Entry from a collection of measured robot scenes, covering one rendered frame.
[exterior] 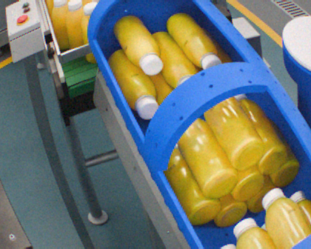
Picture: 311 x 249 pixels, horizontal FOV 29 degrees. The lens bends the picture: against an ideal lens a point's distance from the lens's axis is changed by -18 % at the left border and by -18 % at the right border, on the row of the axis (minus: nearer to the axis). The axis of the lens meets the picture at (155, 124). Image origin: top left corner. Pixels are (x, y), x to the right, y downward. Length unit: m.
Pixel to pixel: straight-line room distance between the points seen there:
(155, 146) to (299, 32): 0.60
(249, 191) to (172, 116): 0.20
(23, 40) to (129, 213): 1.11
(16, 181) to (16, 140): 0.27
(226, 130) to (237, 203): 0.14
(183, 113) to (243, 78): 0.11
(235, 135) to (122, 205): 1.51
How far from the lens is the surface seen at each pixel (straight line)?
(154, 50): 1.33
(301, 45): 1.48
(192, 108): 1.03
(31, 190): 2.68
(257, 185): 1.13
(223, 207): 1.13
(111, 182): 2.62
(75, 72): 1.67
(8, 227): 1.08
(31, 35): 1.59
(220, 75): 1.05
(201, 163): 1.08
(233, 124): 1.07
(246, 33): 1.81
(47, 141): 1.92
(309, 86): 1.44
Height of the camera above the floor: 1.90
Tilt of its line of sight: 42 degrees down
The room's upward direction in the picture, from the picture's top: 9 degrees counter-clockwise
